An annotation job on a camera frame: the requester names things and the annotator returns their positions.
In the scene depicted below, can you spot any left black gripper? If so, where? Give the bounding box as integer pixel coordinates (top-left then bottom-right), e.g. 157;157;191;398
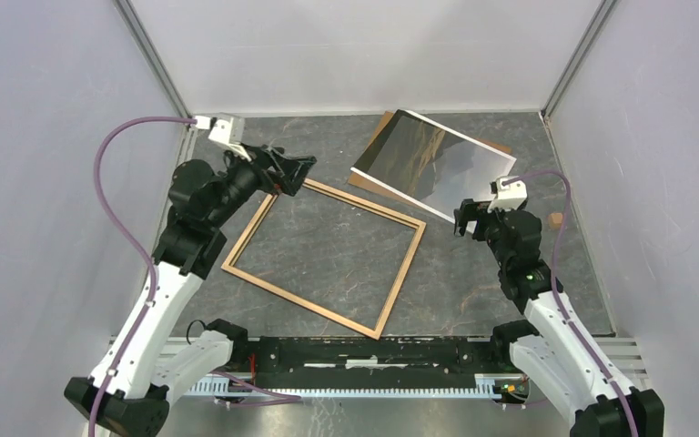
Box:
208;141;317;228

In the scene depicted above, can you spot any landscape photo print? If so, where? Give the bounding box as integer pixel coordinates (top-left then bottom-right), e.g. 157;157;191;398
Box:
349;108;518;225

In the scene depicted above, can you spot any wooden picture frame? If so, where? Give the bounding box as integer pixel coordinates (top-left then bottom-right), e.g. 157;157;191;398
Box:
221;178;426;340

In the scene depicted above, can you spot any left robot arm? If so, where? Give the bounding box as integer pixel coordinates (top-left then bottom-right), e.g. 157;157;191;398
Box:
64;146;317;436

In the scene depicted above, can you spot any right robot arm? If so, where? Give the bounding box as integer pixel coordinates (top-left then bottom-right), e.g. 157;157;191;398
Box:
454;199;665;436

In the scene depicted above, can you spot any small wooden cube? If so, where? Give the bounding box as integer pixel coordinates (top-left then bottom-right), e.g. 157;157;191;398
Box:
547;212;565;230

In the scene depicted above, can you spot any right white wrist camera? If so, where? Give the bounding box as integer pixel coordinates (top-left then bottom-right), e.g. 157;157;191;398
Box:
488;177;528;212

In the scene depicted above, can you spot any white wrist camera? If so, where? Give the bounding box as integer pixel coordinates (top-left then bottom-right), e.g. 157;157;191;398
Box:
488;177;528;212
194;114;251;161

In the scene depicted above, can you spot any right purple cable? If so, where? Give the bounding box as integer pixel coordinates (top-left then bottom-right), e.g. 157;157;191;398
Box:
501;168;640;437

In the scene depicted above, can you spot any purple cable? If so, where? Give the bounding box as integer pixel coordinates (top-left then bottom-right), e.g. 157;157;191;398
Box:
86;116;198;437
501;168;640;437

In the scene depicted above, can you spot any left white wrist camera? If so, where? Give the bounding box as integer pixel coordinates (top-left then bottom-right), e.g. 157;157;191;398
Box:
194;114;251;161

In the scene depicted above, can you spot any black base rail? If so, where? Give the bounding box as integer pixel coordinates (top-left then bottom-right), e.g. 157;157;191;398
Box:
221;336;520;390

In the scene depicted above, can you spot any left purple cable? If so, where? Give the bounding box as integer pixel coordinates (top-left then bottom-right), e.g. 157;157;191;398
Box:
86;116;198;437

